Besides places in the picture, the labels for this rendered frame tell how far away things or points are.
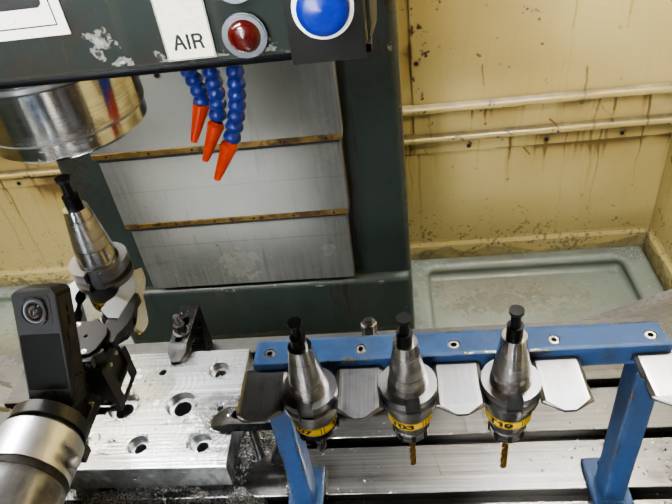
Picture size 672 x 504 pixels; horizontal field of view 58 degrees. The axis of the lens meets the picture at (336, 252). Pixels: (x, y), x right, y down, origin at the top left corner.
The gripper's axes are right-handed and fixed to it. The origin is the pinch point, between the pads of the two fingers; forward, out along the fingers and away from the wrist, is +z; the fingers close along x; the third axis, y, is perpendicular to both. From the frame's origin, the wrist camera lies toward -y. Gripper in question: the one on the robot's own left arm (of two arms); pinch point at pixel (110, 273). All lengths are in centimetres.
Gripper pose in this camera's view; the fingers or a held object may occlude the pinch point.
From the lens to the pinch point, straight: 74.3
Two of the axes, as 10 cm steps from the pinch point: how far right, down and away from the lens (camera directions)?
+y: 1.2, 7.8, 6.2
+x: 9.9, -0.7, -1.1
